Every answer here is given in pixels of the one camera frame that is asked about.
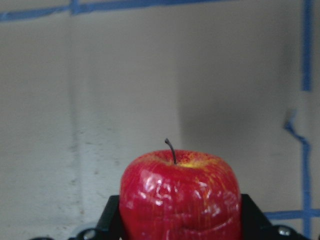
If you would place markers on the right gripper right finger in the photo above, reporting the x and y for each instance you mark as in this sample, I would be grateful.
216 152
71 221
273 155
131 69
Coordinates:
255 224

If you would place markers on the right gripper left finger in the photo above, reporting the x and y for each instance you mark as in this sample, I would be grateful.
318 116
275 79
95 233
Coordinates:
110 225

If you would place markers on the red apple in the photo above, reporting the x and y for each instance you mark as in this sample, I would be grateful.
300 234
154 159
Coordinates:
177 194

